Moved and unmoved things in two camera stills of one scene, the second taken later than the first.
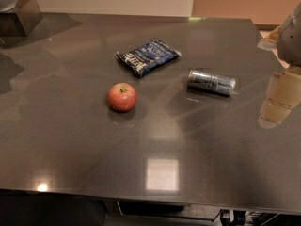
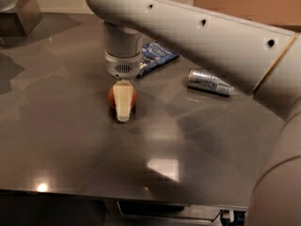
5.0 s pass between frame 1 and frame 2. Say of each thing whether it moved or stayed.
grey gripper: moved
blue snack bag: stayed
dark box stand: stayed
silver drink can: stayed
